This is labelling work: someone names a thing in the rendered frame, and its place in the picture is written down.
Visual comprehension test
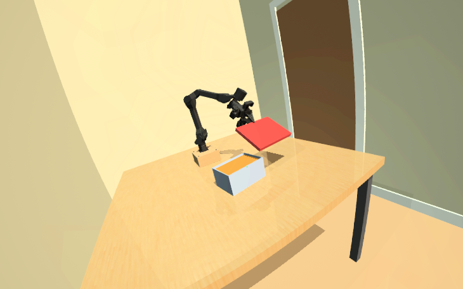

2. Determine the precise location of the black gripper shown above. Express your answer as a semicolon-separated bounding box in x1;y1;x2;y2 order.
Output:
236;100;255;127

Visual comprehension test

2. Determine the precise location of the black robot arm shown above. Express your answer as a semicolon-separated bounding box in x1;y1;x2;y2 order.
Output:
183;87;248;153

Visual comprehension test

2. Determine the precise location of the open white box with orange contents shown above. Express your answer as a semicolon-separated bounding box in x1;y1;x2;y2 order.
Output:
212;153;265;196

